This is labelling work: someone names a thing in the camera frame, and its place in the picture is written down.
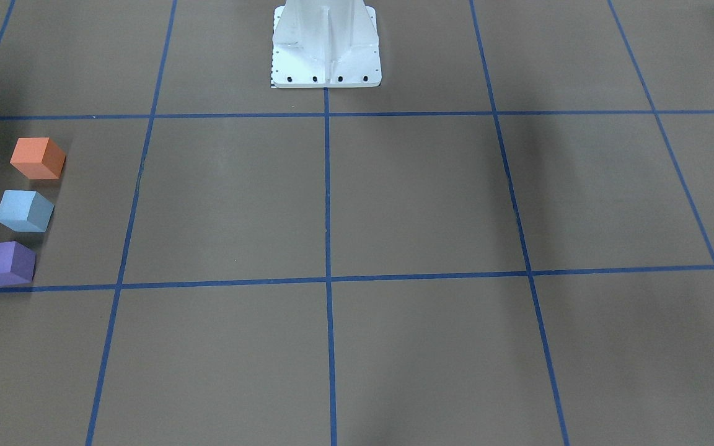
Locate light blue foam block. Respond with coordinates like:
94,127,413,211
0,190,54,232

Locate orange foam block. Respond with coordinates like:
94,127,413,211
9,138,67,180

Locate purple foam block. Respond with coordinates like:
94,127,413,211
0,241,37,286

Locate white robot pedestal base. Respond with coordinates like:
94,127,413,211
270,1,382,89

